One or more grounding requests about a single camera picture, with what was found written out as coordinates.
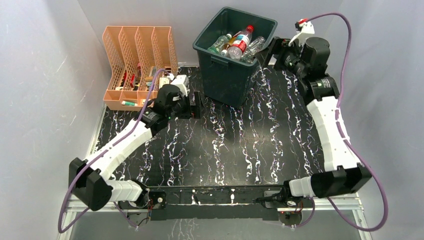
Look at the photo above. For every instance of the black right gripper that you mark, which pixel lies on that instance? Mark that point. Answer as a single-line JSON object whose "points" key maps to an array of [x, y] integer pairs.
{"points": [[262, 56]]}

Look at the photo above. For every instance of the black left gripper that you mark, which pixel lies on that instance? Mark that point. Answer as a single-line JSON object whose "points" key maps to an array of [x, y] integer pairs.
{"points": [[193, 110]]}

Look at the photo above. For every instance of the clear bottle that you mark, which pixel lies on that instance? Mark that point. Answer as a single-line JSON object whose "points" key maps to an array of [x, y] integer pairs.
{"points": [[253, 48]]}

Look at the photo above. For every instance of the gold red label bottle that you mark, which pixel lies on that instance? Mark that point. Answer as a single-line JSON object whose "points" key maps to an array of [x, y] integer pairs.
{"points": [[226, 46]]}

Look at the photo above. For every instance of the green tea bottle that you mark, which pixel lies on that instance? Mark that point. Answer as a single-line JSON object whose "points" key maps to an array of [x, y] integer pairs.
{"points": [[219, 43]]}

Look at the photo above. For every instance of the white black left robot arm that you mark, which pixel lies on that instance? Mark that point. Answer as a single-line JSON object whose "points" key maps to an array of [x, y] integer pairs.
{"points": [[89, 179]]}

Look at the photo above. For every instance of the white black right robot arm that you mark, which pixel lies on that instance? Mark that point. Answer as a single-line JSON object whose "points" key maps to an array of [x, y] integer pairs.
{"points": [[343, 171]]}

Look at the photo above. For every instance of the dark green plastic bin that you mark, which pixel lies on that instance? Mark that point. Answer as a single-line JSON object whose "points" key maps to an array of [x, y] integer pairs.
{"points": [[224, 79]]}

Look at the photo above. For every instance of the small white card box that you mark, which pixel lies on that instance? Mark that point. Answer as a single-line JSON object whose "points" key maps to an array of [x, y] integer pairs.
{"points": [[144, 101]]}

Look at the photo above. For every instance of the orange plastic file organizer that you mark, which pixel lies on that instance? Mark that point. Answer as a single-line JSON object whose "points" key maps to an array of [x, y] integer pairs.
{"points": [[135, 53]]}

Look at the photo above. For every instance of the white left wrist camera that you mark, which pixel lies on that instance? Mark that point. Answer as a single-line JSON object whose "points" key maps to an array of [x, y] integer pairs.
{"points": [[182, 82]]}

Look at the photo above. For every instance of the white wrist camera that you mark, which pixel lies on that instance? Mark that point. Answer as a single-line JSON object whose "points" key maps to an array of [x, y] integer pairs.
{"points": [[182, 82], [304, 30]]}

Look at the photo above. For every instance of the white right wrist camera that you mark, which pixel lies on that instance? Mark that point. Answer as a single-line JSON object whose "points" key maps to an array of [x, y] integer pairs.
{"points": [[304, 30]]}

